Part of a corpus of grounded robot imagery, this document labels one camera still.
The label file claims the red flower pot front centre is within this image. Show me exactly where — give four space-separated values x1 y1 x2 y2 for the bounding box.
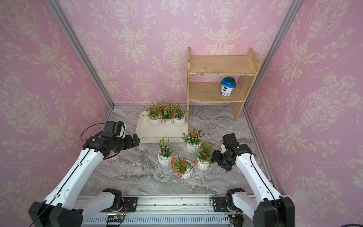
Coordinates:
171 156 194 179

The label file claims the orange flower pot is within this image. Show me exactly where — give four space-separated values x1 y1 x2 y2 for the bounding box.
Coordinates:
144 102 161 127
194 142 214 170

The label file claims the potted plant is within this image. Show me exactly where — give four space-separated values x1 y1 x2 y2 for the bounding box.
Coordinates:
172 103 187 127

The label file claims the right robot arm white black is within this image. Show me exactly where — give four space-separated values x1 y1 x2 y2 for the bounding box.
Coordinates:
211 144 295 227

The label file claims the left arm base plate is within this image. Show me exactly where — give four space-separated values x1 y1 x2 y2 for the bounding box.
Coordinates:
121 197 138 213

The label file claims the pink flower pot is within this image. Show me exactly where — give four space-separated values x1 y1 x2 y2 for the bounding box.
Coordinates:
157 136 174 167
182 127 205 153
159 102 174 127

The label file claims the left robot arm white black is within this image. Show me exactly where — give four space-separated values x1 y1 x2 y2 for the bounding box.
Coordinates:
28 133 140 227

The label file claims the white plastic storage box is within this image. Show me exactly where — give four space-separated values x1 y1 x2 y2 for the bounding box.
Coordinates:
136 111 189 143

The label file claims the wooden two-tier shelf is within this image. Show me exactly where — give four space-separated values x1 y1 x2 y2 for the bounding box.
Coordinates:
187 47 261 120

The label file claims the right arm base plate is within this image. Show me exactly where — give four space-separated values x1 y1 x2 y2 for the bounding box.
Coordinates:
210 196 230 212

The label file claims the blue lidded white cup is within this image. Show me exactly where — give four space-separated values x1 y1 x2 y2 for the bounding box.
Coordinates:
221 77 236 97

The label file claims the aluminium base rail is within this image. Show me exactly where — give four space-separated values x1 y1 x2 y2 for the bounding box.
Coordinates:
80 195 254 227

